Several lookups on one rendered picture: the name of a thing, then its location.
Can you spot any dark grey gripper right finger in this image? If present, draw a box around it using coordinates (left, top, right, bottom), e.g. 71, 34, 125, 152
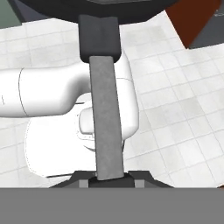
111, 171, 176, 189

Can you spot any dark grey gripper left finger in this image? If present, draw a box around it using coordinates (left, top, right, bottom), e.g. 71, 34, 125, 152
48, 171, 112, 189

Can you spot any black pan with grey handle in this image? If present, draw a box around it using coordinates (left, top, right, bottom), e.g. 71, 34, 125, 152
17, 0, 182, 181

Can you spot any red-brown cabinet panel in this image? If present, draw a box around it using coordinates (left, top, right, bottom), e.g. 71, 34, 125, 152
164, 0, 224, 49

